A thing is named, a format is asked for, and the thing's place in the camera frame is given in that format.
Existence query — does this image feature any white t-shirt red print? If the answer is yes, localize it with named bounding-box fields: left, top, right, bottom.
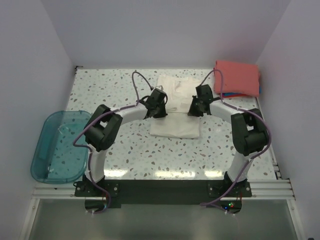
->
left=149, top=75, right=201, bottom=139

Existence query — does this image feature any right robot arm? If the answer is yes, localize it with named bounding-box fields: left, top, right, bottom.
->
left=187, top=84, right=271, bottom=187

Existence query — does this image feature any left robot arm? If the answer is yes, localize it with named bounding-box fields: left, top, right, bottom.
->
left=84, top=88, right=168, bottom=184

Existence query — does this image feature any folded blue t-shirt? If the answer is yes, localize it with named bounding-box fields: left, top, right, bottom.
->
left=222, top=86, right=262, bottom=98

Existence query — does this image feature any folded pink t-shirt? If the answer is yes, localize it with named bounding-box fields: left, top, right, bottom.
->
left=213, top=60, right=260, bottom=97

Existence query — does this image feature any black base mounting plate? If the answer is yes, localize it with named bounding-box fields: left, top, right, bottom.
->
left=73, top=176, right=253, bottom=211

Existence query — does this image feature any teal transparent plastic bin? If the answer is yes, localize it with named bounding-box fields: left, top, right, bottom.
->
left=30, top=110, right=91, bottom=185

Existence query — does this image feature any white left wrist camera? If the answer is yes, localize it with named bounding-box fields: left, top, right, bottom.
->
left=155, top=85, right=164, bottom=91

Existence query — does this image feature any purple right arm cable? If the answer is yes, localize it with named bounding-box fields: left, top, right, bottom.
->
left=199, top=69, right=273, bottom=210

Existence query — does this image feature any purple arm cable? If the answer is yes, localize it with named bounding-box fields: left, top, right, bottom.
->
left=199, top=69, right=273, bottom=210
left=72, top=71, right=161, bottom=214

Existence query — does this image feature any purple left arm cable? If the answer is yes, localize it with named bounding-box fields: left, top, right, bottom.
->
left=72, top=71, right=161, bottom=214

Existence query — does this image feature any aluminium frame rail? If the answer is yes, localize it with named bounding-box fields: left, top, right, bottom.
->
left=31, top=179, right=296, bottom=200

